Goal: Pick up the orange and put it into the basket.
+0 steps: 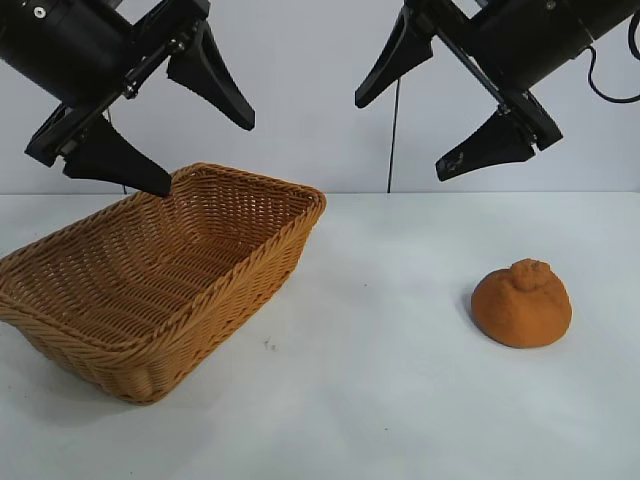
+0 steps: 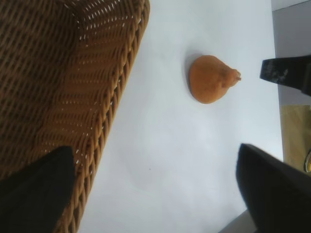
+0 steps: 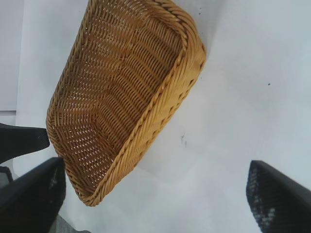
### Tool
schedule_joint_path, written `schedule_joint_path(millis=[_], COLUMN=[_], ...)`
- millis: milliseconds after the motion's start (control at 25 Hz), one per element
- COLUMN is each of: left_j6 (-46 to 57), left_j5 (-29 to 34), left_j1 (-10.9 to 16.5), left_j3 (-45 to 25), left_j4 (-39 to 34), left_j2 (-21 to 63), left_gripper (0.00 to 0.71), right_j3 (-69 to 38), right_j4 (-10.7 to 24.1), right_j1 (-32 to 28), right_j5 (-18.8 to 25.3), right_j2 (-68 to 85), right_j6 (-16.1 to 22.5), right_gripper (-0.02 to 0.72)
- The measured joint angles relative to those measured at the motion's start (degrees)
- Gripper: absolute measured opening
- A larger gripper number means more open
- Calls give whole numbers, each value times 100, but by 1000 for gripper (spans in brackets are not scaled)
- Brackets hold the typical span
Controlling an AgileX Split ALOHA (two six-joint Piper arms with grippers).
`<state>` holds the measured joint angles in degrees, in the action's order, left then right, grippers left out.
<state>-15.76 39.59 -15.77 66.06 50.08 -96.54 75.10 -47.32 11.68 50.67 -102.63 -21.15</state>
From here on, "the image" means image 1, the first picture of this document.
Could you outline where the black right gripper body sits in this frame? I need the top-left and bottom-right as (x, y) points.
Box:
(403, 0), (640, 152)

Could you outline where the tan woven wicker basket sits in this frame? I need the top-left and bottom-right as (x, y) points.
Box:
(0, 161), (328, 406)

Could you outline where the orange round bread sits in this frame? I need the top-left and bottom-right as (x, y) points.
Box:
(470, 258), (573, 350)

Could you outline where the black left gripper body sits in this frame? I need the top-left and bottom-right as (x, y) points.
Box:
(0, 0), (210, 168)

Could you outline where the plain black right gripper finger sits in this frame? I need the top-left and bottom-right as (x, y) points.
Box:
(354, 9), (434, 108)

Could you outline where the scratched black right gripper finger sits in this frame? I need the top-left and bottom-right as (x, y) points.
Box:
(434, 110), (531, 182)

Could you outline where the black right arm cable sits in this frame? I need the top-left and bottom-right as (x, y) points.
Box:
(586, 29), (640, 105)

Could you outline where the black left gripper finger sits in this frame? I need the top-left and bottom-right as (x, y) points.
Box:
(167, 20), (257, 132)
(62, 122), (174, 196)

